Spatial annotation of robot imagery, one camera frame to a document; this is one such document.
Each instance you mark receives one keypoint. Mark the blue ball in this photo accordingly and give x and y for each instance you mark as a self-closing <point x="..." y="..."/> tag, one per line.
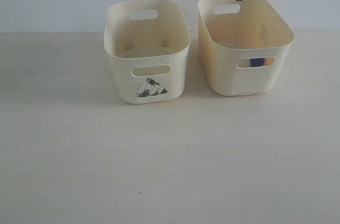
<point x="257" y="62"/>

